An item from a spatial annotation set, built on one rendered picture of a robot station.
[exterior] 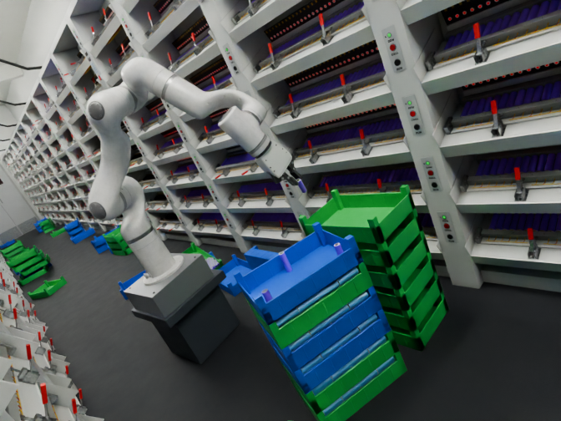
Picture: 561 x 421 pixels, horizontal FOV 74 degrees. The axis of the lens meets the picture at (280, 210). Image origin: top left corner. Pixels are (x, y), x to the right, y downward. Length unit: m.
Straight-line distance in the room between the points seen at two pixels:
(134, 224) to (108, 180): 0.21
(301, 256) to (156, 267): 0.70
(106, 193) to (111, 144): 0.19
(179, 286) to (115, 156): 0.55
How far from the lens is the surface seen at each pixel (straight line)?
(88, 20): 2.99
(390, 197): 1.22
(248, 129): 1.18
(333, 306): 1.01
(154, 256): 1.60
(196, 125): 2.24
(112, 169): 1.48
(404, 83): 1.19
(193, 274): 1.59
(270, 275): 1.12
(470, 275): 1.45
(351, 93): 1.35
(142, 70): 1.28
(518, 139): 1.15
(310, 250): 1.15
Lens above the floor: 0.92
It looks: 19 degrees down
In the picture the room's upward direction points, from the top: 25 degrees counter-clockwise
